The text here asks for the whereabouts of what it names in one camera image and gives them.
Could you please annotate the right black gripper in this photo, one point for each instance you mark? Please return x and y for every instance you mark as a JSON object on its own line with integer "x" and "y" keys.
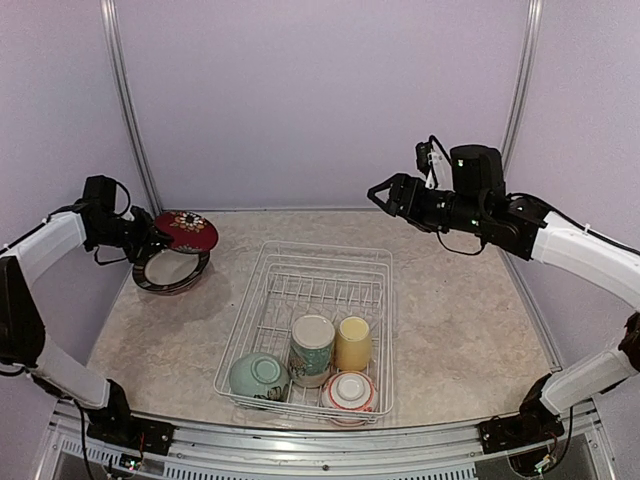
{"x": 411, "y": 205}

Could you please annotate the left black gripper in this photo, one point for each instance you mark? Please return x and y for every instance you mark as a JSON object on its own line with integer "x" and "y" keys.
{"x": 149, "y": 234}

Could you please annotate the black plate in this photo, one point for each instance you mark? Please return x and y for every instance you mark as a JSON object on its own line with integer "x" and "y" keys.
{"x": 168, "y": 267}

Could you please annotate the dark red oval dish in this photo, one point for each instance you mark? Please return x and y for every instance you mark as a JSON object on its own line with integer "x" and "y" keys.
{"x": 189, "y": 232}

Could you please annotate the yellow cup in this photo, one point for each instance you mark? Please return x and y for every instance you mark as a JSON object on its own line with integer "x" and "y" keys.
{"x": 353, "y": 345}

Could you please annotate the teal floral mug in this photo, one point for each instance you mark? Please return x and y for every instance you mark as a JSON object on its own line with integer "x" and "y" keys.
{"x": 311, "y": 350}

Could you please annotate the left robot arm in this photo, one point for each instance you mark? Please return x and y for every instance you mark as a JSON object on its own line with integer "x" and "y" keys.
{"x": 26, "y": 345}

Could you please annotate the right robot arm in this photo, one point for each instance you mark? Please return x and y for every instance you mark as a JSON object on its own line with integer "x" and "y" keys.
{"x": 591, "y": 298}

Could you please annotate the pink polka dot plate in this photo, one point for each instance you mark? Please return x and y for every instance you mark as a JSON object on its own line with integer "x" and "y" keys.
{"x": 171, "y": 290}

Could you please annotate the white red rimmed bowl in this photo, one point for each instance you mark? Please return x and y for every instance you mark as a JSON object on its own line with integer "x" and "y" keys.
{"x": 350, "y": 391}

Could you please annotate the light green flower bowl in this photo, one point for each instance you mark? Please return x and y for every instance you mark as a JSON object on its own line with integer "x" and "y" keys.
{"x": 261, "y": 376}

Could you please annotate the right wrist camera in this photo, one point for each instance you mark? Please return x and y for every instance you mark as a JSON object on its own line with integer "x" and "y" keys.
{"x": 428, "y": 156}

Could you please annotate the white wire dish rack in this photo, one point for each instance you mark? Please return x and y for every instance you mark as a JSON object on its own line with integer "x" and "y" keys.
{"x": 290, "y": 280}

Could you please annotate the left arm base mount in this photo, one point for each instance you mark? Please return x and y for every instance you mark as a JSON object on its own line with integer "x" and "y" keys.
{"x": 132, "y": 432}

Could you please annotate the left aluminium corner post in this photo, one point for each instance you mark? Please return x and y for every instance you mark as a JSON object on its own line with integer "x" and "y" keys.
{"x": 115, "y": 50}

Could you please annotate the aluminium front frame rail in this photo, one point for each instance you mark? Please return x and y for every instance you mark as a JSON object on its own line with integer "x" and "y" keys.
{"x": 204, "y": 450}

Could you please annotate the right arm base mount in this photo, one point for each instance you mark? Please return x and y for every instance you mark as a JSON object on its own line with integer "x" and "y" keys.
{"x": 532, "y": 424}

